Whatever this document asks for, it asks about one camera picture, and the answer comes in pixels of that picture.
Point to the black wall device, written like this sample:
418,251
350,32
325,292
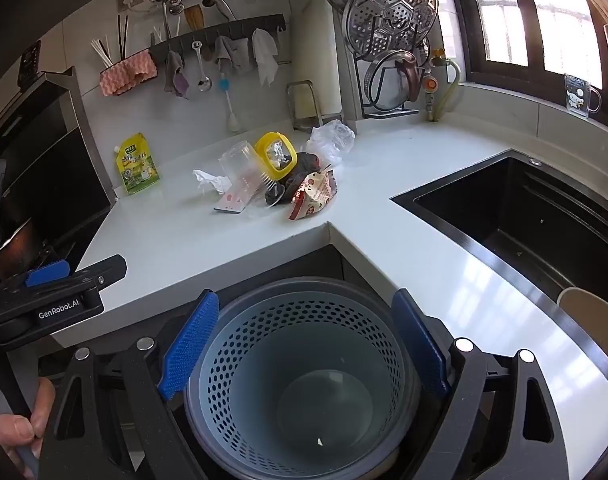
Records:
29,65

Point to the gas valve with orange dial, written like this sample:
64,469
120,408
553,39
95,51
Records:
430,82

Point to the grey hanging cloth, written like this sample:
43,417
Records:
231,52

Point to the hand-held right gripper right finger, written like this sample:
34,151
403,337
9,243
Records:
419,340

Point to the bundle of white sticks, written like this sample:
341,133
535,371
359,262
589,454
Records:
102,52

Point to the dark grey cloth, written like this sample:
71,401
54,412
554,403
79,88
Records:
304,167

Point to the grey wall hook rail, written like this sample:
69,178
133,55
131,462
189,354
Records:
218,30

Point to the clear plastic bag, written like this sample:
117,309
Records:
331,137

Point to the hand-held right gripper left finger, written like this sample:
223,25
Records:
191,345

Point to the red white snack wrapper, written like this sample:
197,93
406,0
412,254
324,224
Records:
311,195

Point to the black chopstick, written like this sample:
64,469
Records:
126,35
119,35

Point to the clear plastic cup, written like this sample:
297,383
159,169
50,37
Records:
241,165

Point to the yellow seasoning pouch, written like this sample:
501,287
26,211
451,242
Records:
138,167

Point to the black kitchen sink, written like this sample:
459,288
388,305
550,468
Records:
524,210

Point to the wooden spatula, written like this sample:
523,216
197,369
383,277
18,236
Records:
193,17

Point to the white hanging cloth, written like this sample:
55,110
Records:
265,55

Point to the clear pink printed package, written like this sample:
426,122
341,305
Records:
233,200

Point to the glass mug with cartoon print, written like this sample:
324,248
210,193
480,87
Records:
579,97

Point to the white checked paper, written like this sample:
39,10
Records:
208,180

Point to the person's left hand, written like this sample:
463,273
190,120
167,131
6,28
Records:
13,430

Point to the metal ladle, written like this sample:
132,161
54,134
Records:
203,82

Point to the white cutting board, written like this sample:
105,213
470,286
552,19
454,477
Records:
314,50

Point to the grey perforated trash bin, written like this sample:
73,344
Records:
304,360

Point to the yellow plastic lid frame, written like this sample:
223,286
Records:
279,136

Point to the metal cutting board rack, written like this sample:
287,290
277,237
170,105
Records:
299,110

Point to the steel steamer tray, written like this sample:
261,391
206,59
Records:
391,10

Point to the dark framed window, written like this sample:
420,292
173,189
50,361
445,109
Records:
524,15

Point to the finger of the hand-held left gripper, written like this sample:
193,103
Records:
48,272

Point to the beige rounded board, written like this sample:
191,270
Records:
586,307

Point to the grey purple cloth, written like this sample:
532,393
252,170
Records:
176,77

